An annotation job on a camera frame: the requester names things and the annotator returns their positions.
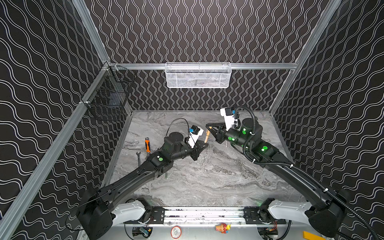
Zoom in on tan fountain pen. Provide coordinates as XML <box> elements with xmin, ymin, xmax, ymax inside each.
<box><xmin>205</xmin><ymin>130</ymin><xmax>210</xmax><ymax>143</ymax></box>

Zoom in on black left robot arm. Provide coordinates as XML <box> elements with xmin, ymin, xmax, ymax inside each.
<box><xmin>76</xmin><ymin>132</ymin><xmax>209</xmax><ymax>240</ymax></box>

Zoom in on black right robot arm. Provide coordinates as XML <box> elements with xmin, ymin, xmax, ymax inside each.
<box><xmin>206</xmin><ymin>118</ymin><xmax>347</xmax><ymax>238</ymax></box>

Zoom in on steel wrench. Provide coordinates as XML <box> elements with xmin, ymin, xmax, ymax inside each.
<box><xmin>136</xmin><ymin>151</ymin><xmax>141</xmax><ymax>167</ymax></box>

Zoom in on small red yellow toy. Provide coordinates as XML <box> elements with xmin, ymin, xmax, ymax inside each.
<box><xmin>215</xmin><ymin>223</ymin><xmax>231</xmax><ymax>234</ymax></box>

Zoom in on yellow block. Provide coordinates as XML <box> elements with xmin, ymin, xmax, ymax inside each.
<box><xmin>303</xmin><ymin>231</ymin><xmax>326</xmax><ymax>240</ymax></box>

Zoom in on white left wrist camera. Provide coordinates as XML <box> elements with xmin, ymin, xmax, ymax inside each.
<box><xmin>188</xmin><ymin>125</ymin><xmax>204</xmax><ymax>149</ymax></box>

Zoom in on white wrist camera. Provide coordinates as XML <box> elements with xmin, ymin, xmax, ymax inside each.
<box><xmin>188</xmin><ymin>125</ymin><xmax>204</xmax><ymax>149</ymax></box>
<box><xmin>220</xmin><ymin>107</ymin><xmax>241</xmax><ymax>131</ymax></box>

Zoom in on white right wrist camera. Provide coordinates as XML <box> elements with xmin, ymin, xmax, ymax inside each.
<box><xmin>220</xmin><ymin>107</ymin><xmax>241</xmax><ymax>131</ymax></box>

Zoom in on orange handled screwdriver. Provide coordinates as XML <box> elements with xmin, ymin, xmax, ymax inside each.
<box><xmin>145</xmin><ymin>137</ymin><xmax>151</xmax><ymax>154</ymax></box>

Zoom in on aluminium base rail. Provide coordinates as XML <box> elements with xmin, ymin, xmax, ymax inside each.
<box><xmin>80</xmin><ymin>205</ymin><xmax>325</xmax><ymax>226</ymax></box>

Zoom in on white wire mesh basket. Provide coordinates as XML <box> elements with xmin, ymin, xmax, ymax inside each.
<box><xmin>165</xmin><ymin>62</ymin><xmax>232</xmax><ymax>89</ymax></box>

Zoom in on black wire mesh basket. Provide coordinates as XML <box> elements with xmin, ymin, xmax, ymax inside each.
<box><xmin>85</xmin><ymin>63</ymin><xmax>137</xmax><ymax>122</ymax></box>

